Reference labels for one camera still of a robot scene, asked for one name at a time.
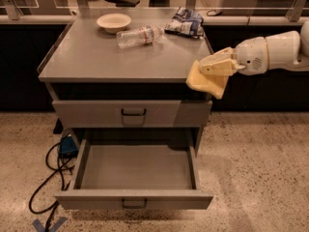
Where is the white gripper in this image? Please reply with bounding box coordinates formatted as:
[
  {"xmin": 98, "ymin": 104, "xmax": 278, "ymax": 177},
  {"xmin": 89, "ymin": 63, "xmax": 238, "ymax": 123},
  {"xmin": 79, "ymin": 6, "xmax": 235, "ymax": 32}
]
[{"xmin": 199, "ymin": 37, "xmax": 268, "ymax": 76}]

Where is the yellow sponge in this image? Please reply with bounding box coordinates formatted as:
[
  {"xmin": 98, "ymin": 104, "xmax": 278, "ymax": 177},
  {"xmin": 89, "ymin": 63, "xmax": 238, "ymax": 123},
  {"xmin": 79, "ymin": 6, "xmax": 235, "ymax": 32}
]
[{"xmin": 185, "ymin": 61, "xmax": 229, "ymax": 100}]

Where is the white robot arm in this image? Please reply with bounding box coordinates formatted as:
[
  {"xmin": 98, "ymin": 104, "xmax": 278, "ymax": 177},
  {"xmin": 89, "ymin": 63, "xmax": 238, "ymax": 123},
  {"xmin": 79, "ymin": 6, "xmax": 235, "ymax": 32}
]
[{"xmin": 198, "ymin": 21, "xmax": 309, "ymax": 77}]

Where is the grey metal drawer cabinet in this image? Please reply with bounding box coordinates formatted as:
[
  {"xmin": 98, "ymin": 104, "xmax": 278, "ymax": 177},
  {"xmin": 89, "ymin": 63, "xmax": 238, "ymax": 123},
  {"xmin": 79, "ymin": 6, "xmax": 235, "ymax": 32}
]
[{"xmin": 36, "ymin": 7, "xmax": 215, "ymax": 211}]

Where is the open grey middle drawer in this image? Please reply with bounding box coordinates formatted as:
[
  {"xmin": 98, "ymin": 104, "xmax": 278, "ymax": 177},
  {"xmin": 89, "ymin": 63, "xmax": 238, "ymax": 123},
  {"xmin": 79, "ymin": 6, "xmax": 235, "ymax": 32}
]
[{"xmin": 55, "ymin": 139, "xmax": 212, "ymax": 210}]

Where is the closed grey upper drawer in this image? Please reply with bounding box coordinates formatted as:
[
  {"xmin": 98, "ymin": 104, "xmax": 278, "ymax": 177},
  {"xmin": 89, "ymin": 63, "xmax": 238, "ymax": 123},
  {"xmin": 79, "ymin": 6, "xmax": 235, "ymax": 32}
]
[{"xmin": 53, "ymin": 101, "xmax": 211, "ymax": 128}]

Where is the blue white snack bag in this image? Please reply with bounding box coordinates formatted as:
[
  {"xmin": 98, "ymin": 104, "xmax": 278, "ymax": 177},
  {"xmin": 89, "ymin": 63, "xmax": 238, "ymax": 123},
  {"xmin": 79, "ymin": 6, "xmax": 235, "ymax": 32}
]
[{"xmin": 164, "ymin": 7, "xmax": 204, "ymax": 38}]

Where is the clear plastic water bottle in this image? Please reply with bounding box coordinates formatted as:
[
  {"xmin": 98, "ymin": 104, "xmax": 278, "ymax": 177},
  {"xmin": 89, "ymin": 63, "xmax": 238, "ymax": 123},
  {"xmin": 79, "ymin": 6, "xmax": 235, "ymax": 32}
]
[{"xmin": 116, "ymin": 26, "xmax": 164, "ymax": 48}]

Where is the white paper bowl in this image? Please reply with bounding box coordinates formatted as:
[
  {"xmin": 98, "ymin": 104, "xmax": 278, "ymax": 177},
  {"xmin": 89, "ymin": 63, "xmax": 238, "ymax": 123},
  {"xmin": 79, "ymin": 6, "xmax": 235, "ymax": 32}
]
[{"xmin": 97, "ymin": 14, "xmax": 131, "ymax": 34}]

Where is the black office chair seat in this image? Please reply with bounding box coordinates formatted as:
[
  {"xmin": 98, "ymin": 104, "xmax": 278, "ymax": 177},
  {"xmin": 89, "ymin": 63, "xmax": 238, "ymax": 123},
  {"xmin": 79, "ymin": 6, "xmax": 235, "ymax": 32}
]
[{"xmin": 105, "ymin": 0, "xmax": 140, "ymax": 7}]

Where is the blue power box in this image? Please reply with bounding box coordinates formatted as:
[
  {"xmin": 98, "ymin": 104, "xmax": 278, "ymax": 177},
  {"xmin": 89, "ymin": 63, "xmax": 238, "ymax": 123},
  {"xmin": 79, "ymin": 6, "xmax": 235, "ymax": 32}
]
[{"xmin": 58, "ymin": 135, "xmax": 78, "ymax": 158}]

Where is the blue tape floor marker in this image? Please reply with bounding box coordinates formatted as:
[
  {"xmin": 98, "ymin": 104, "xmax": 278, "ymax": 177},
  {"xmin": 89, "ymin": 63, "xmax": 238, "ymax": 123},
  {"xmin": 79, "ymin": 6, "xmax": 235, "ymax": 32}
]
[{"xmin": 31, "ymin": 216, "xmax": 69, "ymax": 232}]

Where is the black cable on ledge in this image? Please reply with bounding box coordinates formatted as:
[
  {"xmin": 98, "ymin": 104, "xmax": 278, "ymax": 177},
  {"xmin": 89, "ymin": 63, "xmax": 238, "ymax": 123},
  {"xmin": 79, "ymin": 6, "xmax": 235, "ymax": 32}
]
[{"xmin": 206, "ymin": 9, "xmax": 224, "ymax": 17}]

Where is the black floor cable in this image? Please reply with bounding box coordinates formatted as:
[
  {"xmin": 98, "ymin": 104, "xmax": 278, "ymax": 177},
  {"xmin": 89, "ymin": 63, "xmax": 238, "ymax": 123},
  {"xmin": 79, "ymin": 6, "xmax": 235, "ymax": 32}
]
[{"xmin": 28, "ymin": 141, "xmax": 76, "ymax": 232}]

